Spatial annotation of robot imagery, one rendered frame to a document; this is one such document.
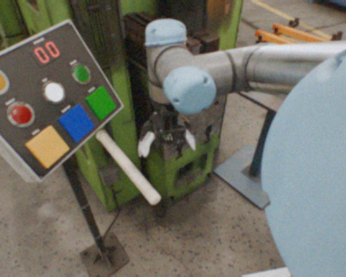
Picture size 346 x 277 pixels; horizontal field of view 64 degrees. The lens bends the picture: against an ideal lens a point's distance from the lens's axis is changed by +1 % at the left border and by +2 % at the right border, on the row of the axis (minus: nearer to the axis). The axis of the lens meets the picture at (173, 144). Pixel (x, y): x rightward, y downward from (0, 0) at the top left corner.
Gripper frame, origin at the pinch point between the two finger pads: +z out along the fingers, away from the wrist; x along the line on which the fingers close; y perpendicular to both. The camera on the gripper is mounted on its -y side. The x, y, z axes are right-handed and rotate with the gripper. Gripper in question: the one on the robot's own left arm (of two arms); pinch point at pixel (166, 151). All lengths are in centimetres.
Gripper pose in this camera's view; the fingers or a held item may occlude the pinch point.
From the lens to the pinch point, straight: 76.3
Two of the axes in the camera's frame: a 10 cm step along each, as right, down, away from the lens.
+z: 0.0, 7.1, 7.1
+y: 1.8, 7.0, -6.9
